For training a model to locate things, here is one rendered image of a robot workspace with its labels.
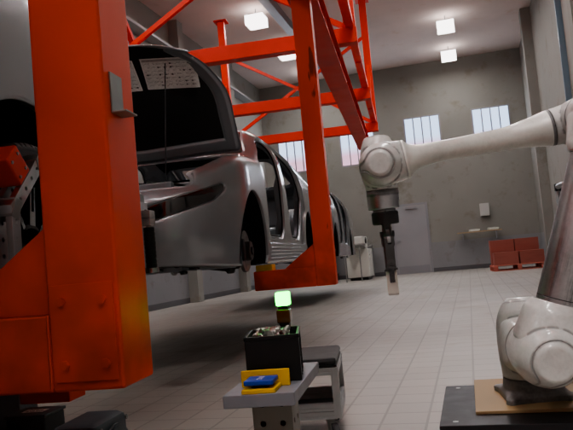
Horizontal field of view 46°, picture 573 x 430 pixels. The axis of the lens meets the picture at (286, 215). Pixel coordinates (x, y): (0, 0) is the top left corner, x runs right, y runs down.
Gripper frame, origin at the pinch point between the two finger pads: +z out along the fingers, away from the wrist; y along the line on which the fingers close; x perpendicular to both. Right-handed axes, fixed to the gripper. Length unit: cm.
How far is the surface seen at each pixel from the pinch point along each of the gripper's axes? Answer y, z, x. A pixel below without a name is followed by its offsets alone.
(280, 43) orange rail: 610, -234, 64
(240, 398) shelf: -38, 19, 40
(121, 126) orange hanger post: -47, -45, 58
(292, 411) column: -25.4, 26.6, 29.5
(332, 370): 83, 42, 23
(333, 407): 83, 56, 24
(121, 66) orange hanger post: -44, -59, 57
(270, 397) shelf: -38, 19, 33
